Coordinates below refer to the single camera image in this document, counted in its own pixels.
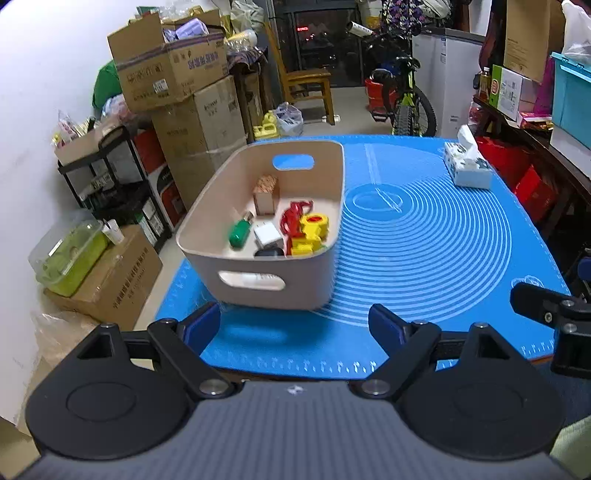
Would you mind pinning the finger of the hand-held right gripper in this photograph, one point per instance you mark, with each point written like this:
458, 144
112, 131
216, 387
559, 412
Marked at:
531, 300

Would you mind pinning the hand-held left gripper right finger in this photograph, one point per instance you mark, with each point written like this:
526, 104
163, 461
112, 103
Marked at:
385, 324

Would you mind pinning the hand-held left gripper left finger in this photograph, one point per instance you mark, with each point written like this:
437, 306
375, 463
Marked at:
203, 323

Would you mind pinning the beige plastic basket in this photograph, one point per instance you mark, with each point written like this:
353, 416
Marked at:
258, 286

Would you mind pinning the small green bottle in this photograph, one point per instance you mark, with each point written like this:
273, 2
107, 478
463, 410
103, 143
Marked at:
240, 234

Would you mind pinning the black round object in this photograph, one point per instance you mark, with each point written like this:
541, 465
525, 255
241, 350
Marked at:
268, 252

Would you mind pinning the white cube adapter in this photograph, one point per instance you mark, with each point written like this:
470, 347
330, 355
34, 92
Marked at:
268, 234

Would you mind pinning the yellow toy block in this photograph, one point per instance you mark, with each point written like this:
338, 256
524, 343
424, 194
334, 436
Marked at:
304, 247

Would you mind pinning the yellow toy with red centre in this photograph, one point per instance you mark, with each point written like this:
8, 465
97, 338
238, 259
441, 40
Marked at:
315, 226

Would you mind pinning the small brown patterned box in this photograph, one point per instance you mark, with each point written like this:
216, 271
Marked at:
264, 201

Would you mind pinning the blue silicone mat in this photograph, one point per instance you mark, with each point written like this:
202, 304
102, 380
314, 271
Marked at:
429, 258

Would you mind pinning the flat printed cardboard box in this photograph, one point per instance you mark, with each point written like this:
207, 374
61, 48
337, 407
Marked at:
115, 281

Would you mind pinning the red gift box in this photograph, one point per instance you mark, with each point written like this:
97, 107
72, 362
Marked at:
535, 194

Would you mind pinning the white paper cup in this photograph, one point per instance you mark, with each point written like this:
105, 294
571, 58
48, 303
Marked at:
113, 234

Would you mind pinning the red bag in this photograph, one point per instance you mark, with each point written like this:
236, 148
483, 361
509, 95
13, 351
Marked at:
501, 161

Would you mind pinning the red and white box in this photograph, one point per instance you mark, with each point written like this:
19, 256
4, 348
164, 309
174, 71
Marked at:
161, 184

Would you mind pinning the patterned tissue box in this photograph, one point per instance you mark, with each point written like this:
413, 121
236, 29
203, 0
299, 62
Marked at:
466, 168

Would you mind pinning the green plastic container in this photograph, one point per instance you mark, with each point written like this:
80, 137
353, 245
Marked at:
69, 263

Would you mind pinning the crumpled clear plastic sheet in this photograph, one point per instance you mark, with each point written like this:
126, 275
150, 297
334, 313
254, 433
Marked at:
55, 337

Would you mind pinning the dark wooden side table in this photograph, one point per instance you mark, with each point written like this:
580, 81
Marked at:
549, 147

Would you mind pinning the black shelving cart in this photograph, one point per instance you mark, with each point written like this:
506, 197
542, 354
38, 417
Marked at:
115, 194

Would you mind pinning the person's pale green clothing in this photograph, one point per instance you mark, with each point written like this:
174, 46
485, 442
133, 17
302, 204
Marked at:
575, 452

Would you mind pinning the large taped cardboard box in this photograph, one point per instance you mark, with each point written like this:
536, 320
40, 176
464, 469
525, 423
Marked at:
203, 134

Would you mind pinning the yellow plastic jug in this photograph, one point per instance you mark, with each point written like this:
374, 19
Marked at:
266, 128

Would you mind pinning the white and green box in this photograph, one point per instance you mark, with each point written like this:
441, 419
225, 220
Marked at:
512, 92

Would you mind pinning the teal storage bin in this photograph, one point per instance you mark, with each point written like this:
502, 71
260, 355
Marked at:
572, 92

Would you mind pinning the white power strip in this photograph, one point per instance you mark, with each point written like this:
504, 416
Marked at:
331, 119

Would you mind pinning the cardboard box of clutter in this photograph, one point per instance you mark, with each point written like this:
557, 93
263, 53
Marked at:
83, 145

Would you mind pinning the brown glass bottle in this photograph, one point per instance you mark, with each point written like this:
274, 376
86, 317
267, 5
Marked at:
484, 85

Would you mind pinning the clear plastic bag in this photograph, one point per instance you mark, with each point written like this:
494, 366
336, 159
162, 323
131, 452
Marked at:
289, 121

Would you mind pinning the green and black bicycle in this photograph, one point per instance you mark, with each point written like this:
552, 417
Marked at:
406, 101

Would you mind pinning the red bucket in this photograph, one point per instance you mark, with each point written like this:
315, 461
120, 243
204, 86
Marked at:
376, 94

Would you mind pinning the open cardboard box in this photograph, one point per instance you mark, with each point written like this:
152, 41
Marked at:
171, 74

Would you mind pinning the green bag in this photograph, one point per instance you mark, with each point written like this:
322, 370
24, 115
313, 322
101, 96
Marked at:
107, 85

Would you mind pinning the wooden chair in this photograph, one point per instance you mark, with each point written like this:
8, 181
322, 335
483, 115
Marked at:
307, 78

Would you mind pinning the tall upright cardboard box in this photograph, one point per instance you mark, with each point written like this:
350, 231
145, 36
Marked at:
528, 37

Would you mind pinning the white plastic bag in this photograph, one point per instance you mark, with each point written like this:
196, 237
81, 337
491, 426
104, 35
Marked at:
579, 32

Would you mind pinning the purple packets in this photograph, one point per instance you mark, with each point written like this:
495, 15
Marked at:
187, 28

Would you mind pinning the rolled white paper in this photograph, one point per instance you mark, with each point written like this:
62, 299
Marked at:
360, 28

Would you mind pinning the pile of plastic bags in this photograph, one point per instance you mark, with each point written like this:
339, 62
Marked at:
244, 27

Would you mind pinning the floral cloth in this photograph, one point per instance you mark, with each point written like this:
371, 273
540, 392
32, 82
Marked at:
399, 16

